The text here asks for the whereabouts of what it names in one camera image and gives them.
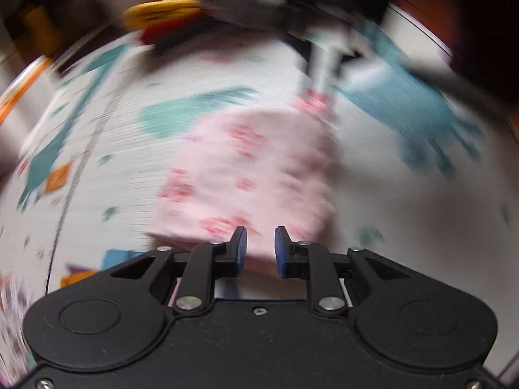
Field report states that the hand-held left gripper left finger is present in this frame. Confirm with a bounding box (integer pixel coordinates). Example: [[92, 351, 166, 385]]
[[109, 226, 247, 315]]

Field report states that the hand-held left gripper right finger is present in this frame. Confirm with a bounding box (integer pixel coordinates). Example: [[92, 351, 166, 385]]
[[275, 226, 410, 316]]

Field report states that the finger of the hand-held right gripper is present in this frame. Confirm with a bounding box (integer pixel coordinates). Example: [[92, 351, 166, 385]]
[[302, 24, 345, 102]]

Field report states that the pink printed garment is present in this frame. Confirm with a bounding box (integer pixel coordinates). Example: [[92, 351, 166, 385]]
[[145, 109, 339, 298]]

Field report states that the stack of grey fleece garments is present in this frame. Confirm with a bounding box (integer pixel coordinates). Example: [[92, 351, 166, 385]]
[[200, 0, 295, 31]]

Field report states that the cartoon animal play mat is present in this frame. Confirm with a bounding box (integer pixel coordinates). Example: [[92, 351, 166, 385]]
[[0, 20, 515, 385]]

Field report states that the person's maroon clothing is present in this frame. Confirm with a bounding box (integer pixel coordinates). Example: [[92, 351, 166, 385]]
[[448, 0, 519, 86]]

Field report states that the folded red garment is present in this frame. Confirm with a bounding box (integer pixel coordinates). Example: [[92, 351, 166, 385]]
[[138, 18, 203, 46]]

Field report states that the yellow knit sweater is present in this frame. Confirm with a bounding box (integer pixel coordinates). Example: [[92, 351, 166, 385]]
[[121, 0, 205, 31]]

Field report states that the white and orange potty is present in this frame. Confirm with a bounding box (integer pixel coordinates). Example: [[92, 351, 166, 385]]
[[0, 54, 55, 130]]

